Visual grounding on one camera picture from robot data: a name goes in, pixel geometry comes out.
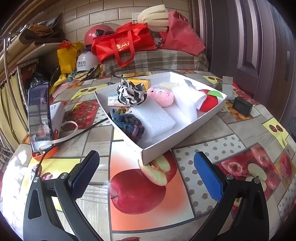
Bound small pale tissue packet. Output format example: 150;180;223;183
107;95;121;107

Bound dark wooden door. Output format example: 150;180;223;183
190;0;296;121

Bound cream foam pieces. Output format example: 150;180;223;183
137;6;170;33

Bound orange phone stand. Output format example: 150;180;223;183
31;130;58;161

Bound red helmet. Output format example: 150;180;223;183
84;23;121;48

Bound yellow bag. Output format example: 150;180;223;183
57;40;84;73

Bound dark blue scrunchie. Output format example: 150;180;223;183
110;108;137;136

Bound pink plush toy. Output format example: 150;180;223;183
146;87;175;107

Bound wooden shelf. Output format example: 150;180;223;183
0;11;67;67

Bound purple scrunchie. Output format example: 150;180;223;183
131;125;146;142

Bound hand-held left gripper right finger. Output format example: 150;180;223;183
194;151;270;241

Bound white towel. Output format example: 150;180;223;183
172;86;198;122

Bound black smartphone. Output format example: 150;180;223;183
27;81;55;153

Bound white helmet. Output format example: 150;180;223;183
76;50;102;73

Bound black charger adapter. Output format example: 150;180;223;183
232;97;253;117

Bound red plastic bag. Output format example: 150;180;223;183
159;10;206;55

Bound plaid covered bench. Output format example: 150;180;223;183
103;49;210;77

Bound white box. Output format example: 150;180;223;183
47;101;66;137

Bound white cardboard tray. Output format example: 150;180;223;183
95;71;228;166

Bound black and white scrunchie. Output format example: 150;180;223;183
117;77;148;107

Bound red tote bag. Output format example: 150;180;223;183
91;22;158;67

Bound yellow cloth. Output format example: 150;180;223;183
50;74;70;93

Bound brown bag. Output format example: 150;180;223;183
20;23;63;45

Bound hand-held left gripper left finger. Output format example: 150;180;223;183
23;150;100;241

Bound black charging cable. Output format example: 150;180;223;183
35;117;112;176

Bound fruit print tablecloth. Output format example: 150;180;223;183
0;71;296;241

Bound white cable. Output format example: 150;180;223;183
38;120;78;154

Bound black plastic bag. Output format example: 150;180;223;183
30;72;50;93

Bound yellow sponge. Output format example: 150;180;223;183
159;81;179;90

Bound yellow carton box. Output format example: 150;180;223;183
127;77;152;92

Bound curved metal pole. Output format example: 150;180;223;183
2;35;31;139

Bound metal phone stand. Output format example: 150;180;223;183
213;76;233;99

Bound red plush apple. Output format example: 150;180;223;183
199;89;225;113

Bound yellow curtain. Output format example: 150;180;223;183
0;86;30;144

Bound white foam block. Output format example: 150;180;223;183
129;96;176;139

